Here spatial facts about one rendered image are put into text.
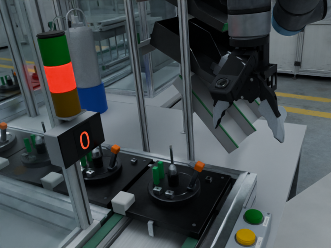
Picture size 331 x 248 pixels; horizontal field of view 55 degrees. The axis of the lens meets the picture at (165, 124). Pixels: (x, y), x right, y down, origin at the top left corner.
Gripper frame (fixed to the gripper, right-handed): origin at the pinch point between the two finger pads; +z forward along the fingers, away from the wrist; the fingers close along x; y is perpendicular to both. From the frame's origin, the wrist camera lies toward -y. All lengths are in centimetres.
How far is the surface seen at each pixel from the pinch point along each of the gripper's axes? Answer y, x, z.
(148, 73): 71, 96, 13
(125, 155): 4.2, 45.1, 19.0
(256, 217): 0.9, -2.1, 20.6
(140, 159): 5.1, 39.2, 19.2
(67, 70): -22.0, 23.9, -18.1
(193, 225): -9.1, 8.3, 20.2
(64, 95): -23.6, 24.4, -13.8
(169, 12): 99, 99, -16
